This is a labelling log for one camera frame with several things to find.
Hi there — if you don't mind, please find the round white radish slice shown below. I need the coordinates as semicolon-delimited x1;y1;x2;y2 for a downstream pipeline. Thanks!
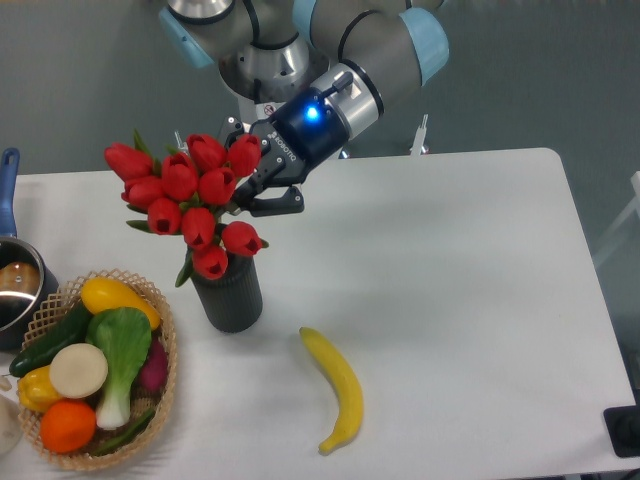
49;343;108;399

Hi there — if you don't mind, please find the blue handled saucepan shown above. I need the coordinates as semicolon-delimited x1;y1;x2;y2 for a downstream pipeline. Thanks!
1;148;59;352

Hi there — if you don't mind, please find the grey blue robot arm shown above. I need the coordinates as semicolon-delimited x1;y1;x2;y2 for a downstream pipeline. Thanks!
159;1;449;217

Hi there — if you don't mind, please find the yellow bell pepper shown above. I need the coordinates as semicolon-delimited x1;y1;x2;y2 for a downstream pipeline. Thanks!
17;365;63;413

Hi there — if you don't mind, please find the yellow squash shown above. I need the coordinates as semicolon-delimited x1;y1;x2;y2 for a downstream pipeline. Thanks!
80;277;161;330

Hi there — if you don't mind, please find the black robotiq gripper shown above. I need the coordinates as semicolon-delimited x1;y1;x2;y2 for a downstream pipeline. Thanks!
217;107;349;217

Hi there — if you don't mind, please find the yellow banana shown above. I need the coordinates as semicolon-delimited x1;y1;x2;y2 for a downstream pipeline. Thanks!
299;327;364;455

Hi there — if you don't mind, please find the black device at edge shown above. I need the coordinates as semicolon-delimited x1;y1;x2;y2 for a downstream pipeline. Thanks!
603;405;639;458

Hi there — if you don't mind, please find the purple sweet potato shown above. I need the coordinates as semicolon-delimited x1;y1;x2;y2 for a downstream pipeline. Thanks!
138;337;168;392

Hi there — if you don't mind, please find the orange fruit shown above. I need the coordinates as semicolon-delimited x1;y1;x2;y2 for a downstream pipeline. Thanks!
39;399;96;453

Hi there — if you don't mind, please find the white garlic piece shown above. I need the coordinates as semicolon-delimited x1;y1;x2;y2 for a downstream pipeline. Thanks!
0;375;12;392

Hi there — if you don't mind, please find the green chili pepper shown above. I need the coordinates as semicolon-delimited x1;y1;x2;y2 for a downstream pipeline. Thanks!
91;408;155;456

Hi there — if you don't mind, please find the dark grey ribbed vase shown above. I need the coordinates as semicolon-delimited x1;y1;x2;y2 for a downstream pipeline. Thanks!
191;255;263;333

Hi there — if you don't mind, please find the dark green cucumber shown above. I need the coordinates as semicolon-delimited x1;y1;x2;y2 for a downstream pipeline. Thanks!
9;303;93;378

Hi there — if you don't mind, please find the green bok choy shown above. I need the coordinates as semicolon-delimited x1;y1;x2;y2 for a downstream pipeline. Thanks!
86;307;152;430

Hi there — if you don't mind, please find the woven wicker basket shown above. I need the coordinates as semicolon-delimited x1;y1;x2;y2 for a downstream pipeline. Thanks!
19;269;177;472

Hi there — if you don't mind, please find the red tulip bouquet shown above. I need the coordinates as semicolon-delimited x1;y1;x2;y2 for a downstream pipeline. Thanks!
104;133;267;286

